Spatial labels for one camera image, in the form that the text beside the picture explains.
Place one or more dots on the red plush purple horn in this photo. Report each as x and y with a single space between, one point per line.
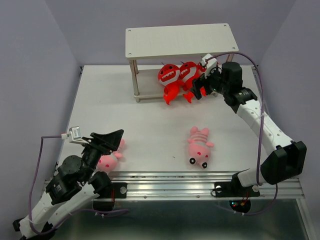
169 77

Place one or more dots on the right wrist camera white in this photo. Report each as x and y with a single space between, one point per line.
208 63

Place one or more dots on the pink striped plush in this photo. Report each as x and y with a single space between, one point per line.
199 147
108 163

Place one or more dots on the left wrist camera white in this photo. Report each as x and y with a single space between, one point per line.
73 135

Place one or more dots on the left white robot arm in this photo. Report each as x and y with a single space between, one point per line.
76 182

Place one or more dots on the aluminium rail frame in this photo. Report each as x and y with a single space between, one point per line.
167 197

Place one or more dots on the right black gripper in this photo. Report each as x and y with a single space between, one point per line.
197 83

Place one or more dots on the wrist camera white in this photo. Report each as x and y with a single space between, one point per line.
208 63
73 135

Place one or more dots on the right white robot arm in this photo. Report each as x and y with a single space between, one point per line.
285 157

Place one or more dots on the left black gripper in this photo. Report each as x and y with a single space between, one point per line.
108 142

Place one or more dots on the red shark plush toy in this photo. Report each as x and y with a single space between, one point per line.
188 72

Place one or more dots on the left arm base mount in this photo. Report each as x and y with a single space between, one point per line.
105 189

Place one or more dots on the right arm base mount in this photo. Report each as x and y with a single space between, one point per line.
240 196

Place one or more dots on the white two-tier shelf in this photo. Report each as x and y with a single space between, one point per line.
148 48

